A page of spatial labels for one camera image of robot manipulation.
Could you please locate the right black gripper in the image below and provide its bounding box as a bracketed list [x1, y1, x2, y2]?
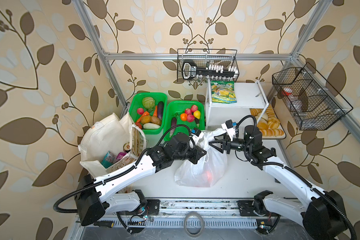
[209, 132, 251, 155]

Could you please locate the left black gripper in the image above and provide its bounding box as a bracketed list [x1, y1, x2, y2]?
[171, 143, 209, 165]

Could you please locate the white plastic grocery bag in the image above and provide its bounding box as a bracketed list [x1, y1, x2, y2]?
[174, 128, 228, 188]

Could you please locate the green plastic basket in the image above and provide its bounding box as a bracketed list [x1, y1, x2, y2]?
[129, 92, 168, 135]
[163, 101, 206, 134]

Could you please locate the green white drink can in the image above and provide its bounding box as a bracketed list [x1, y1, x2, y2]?
[123, 143, 131, 153]

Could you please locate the purple snack bag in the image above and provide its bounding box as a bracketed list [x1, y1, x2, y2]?
[115, 152, 127, 163]

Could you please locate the cream canvas tote bag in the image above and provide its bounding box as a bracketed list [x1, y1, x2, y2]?
[78, 114, 147, 178]

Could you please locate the teal red snack bag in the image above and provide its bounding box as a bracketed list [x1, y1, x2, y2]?
[101, 151, 116, 169]

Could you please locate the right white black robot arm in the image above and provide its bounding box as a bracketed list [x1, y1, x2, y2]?
[209, 116, 358, 240]

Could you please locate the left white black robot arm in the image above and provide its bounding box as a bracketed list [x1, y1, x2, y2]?
[53, 128, 207, 226]

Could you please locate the yellow lemon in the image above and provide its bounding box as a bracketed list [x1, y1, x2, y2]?
[193, 110, 201, 120]

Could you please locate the orange fruit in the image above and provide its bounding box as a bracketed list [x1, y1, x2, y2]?
[180, 113, 188, 122]

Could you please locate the small purple eggplant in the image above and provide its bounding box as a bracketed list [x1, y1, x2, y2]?
[169, 117, 177, 138]

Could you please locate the yellow green snack bag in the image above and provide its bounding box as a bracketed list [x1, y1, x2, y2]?
[211, 81, 237, 104]

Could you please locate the white two-tier shelf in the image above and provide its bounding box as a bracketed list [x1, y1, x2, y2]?
[205, 81, 269, 129]

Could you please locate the tray of bread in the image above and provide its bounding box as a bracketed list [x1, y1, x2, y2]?
[250, 106, 286, 139]

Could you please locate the brown potato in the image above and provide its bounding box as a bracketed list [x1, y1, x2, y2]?
[151, 116, 162, 126]

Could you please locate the white radish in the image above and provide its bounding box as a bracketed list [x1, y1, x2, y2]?
[143, 123, 161, 130]

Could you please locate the dark purple eggplant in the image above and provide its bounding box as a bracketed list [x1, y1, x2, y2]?
[157, 101, 164, 120]

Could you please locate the roll of clear tape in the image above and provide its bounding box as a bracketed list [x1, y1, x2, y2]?
[183, 211, 206, 238]

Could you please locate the green cabbage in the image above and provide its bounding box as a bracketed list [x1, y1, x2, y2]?
[142, 97, 156, 111]

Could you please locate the left yellow black screwdriver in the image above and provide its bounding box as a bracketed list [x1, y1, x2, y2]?
[93, 220, 115, 228]

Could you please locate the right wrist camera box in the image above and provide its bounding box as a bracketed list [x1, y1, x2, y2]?
[222, 120, 237, 141]

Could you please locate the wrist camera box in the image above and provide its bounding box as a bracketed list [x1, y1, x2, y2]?
[222, 120, 237, 141]
[191, 128, 204, 144]

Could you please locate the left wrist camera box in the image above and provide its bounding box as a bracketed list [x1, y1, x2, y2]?
[191, 128, 204, 144]

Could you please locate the back black wire basket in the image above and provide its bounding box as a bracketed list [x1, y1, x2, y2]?
[177, 48, 240, 83]

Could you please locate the black wire basket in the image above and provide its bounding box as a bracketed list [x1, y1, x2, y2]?
[177, 48, 240, 83]
[272, 63, 354, 131]

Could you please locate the right black wire basket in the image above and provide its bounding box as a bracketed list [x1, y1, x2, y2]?
[272, 63, 354, 131]

